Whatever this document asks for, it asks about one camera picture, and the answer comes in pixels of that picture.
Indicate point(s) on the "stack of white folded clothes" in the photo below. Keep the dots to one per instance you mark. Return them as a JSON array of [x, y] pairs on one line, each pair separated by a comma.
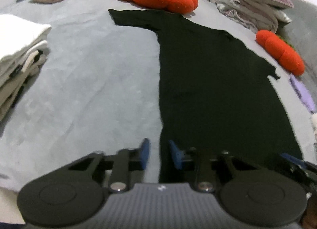
[[22, 43]]

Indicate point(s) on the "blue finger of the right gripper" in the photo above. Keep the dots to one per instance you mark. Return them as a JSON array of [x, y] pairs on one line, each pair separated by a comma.
[[293, 160]]

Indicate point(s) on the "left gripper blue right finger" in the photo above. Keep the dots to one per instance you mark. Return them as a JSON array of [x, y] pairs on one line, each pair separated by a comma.
[[177, 155]]

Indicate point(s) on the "pile of folded blankets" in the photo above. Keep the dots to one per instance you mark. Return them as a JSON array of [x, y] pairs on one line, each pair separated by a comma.
[[253, 15]]

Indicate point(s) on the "folded lilac cloth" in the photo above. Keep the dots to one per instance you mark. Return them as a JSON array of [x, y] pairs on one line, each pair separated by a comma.
[[303, 94]]

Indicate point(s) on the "black dress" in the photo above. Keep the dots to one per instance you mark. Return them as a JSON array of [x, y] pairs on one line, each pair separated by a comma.
[[214, 93]]

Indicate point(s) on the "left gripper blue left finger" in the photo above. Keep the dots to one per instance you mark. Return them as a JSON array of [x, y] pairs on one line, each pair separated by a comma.
[[143, 153]]

